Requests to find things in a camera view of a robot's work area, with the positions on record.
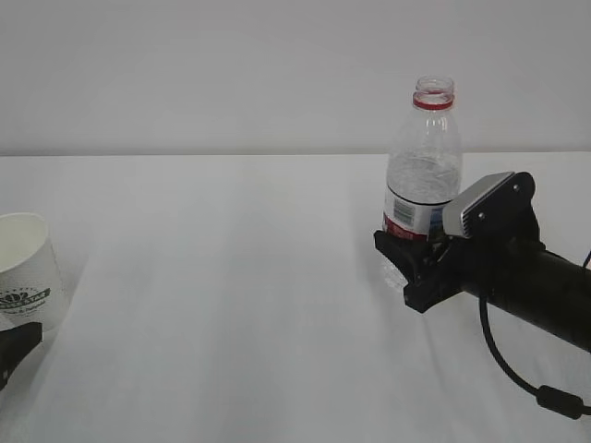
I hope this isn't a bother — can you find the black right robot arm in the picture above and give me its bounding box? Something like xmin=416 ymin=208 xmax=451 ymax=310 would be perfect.
xmin=374 ymin=207 xmax=590 ymax=351

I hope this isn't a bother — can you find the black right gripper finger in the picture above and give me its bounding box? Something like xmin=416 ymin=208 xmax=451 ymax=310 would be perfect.
xmin=373 ymin=230 xmax=432 ymax=284

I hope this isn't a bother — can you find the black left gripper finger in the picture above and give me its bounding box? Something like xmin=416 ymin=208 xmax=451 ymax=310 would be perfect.
xmin=0 ymin=322 xmax=43 ymax=389

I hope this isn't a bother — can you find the white paper cup green logo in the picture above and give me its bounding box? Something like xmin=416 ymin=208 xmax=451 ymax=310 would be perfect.
xmin=1 ymin=212 xmax=69 ymax=332

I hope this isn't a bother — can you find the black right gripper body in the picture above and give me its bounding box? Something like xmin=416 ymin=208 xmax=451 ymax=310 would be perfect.
xmin=403 ymin=236 xmax=470 ymax=314

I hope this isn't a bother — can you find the clear plastic water bottle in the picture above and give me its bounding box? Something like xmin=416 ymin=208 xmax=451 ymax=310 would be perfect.
xmin=382 ymin=76 xmax=463 ymax=241

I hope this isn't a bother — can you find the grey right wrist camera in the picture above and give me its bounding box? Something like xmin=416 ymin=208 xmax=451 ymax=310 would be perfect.
xmin=442 ymin=172 xmax=536 ymax=239

